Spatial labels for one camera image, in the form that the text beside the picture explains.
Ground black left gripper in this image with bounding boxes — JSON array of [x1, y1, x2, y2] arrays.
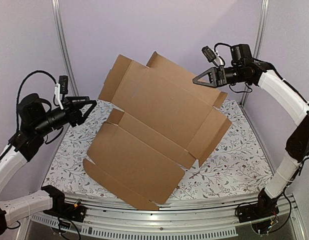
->
[[34, 96, 98, 137]]

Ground brown cardboard box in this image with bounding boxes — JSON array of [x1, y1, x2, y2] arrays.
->
[[83, 52, 231, 211]]

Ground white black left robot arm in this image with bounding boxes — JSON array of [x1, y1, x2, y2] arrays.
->
[[0, 93, 97, 235]]

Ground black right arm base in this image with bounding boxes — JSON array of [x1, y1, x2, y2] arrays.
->
[[234, 197, 280, 223]]

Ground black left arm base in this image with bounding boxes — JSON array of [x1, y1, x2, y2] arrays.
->
[[43, 202, 87, 223]]

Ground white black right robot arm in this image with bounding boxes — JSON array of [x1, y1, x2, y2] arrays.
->
[[192, 44, 309, 218]]

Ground floral white table mat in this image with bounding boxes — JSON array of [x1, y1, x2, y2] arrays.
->
[[43, 100, 273, 201]]

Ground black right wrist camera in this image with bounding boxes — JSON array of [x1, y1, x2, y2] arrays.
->
[[201, 46, 225, 67]]

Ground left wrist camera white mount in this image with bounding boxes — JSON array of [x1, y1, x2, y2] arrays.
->
[[53, 75, 69, 110]]

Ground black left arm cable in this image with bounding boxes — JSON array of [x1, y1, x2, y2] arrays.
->
[[15, 70, 58, 113]]

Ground left aluminium frame post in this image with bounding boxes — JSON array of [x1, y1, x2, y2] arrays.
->
[[51, 0, 79, 97]]

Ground aluminium frame post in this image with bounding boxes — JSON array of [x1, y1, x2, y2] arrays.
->
[[239, 0, 270, 108], [51, 0, 79, 97]]

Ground right aluminium frame post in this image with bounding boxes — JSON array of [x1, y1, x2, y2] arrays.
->
[[239, 0, 270, 108]]

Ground aluminium front rail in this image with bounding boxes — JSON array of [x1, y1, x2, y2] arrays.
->
[[18, 192, 308, 240]]

